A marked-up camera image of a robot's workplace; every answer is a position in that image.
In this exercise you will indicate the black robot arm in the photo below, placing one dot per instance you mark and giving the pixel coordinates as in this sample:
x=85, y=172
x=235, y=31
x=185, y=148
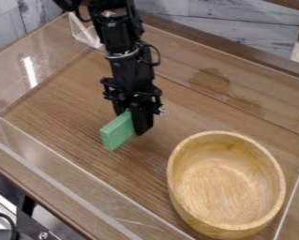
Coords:
x=116, y=22

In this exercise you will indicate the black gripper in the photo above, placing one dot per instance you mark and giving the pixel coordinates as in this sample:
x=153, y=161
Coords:
x=129, y=88

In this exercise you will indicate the green rectangular block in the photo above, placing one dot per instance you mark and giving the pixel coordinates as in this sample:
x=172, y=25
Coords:
x=116, y=131

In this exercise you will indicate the clear acrylic tray walls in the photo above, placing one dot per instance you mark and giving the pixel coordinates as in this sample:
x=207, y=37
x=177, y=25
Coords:
x=221, y=86

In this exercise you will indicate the brown wooden bowl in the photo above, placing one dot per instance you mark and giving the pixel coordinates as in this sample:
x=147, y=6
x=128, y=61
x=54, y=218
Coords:
x=225, y=184

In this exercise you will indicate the clear acrylic corner bracket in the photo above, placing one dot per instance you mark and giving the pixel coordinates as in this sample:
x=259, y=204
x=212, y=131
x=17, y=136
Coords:
x=84, y=33

